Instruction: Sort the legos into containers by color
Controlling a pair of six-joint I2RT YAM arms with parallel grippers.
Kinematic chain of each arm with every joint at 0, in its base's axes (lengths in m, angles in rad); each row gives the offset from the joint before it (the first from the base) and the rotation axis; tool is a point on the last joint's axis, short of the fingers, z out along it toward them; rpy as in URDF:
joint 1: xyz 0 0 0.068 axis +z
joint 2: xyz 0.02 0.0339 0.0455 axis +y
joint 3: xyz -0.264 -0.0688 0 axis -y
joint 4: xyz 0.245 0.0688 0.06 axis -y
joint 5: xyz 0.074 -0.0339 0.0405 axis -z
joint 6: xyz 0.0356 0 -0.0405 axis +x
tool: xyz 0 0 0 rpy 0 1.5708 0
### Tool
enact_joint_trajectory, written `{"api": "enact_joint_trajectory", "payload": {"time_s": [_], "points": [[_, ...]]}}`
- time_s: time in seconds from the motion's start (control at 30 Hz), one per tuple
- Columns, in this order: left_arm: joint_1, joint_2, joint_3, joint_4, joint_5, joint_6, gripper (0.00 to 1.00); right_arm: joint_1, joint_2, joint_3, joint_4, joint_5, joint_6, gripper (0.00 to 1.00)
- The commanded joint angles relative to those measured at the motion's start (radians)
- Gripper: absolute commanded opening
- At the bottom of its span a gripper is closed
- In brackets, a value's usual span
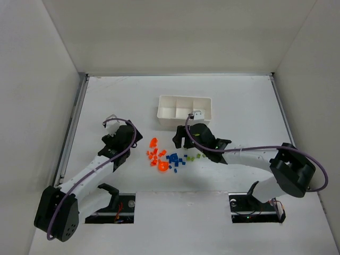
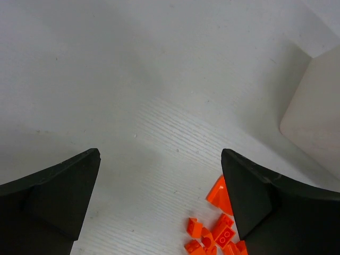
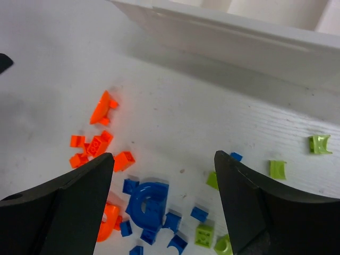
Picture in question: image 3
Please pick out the orange two-stud lego brick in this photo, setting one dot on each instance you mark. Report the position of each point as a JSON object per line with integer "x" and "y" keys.
{"x": 99, "y": 144}

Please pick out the blue small lego brick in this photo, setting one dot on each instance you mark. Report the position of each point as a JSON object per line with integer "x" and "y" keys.
{"x": 199, "y": 214}

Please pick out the large blue arch lego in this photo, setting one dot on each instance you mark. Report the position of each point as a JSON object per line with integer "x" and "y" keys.
{"x": 147, "y": 205}

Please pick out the orange arch lego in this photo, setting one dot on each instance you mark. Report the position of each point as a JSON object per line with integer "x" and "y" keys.
{"x": 106, "y": 226}

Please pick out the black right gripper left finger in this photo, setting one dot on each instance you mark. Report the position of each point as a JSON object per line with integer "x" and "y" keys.
{"x": 61, "y": 216}

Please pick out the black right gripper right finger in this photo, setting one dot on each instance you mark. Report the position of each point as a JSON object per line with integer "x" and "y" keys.
{"x": 264, "y": 216}

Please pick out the white divided sorting tray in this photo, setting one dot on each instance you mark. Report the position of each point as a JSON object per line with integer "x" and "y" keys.
{"x": 295, "y": 41}

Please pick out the green curved lego piece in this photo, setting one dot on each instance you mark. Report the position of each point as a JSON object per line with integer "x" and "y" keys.
{"x": 277, "y": 169}
{"x": 318, "y": 144}

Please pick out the green square lego brick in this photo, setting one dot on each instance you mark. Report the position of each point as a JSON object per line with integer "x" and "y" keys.
{"x": 204, "y": 235}

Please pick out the orange round dish lego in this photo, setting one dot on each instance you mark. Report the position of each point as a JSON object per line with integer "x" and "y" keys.
{"x": 105, "y": 104}

